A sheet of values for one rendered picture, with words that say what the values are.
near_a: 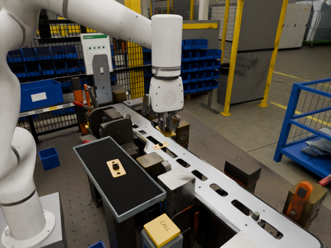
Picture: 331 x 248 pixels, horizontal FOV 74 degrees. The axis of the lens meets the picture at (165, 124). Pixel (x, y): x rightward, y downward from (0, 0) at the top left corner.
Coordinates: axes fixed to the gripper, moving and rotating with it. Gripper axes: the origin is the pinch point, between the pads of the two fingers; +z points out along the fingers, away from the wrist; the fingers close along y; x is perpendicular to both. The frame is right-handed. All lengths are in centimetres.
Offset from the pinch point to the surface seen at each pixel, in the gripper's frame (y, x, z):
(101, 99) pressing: -4, 100, 19
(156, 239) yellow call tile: -15.4, -29.0, 12.3
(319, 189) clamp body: 44, -28, 20
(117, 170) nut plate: -17.2, -3.3, 10.9
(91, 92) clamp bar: -14, 68, 5
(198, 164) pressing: 19.5, 7.7, 25.4
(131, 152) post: -7.9, 13.4, 16.1
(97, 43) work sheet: 2, 128, -18
